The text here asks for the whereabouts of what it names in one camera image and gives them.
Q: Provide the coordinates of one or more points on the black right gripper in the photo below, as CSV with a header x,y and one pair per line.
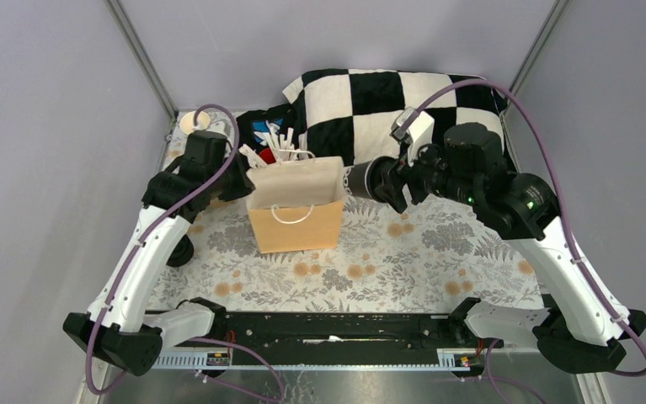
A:
x,y
392,178

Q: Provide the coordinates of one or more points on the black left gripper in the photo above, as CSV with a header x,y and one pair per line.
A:
x,y
245,185

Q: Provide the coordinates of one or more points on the stack of paper cups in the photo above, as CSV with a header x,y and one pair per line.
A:
x,y
192,121

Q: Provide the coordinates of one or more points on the single black paper cup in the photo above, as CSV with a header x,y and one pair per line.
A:
x,y
361,180

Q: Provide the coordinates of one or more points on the white brown paper bag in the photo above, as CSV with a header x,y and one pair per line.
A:
x,y
297,205

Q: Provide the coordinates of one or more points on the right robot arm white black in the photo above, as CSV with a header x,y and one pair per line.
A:
x,y
581,327

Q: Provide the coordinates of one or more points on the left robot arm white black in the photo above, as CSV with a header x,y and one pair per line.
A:
x,y
116,327

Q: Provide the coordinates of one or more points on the black blue printed cloth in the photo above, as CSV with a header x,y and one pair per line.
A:
x,y
254,125

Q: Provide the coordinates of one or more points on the red cup holder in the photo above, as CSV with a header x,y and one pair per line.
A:
x,y
267,156

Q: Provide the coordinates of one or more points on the black white checkered blanket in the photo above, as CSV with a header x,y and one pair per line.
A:
x,y
349,113

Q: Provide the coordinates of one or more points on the floral patterned table mat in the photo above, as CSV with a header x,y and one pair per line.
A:
x,y
428,259

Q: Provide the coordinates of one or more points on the left aluminium frame post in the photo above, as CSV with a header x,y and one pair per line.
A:
x,y
143,60

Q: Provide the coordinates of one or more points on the aluminium frame post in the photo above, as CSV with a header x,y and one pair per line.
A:
x,y
554,17
143,60

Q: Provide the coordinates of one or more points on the right aluminium frame post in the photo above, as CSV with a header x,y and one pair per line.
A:
x,y
554,17

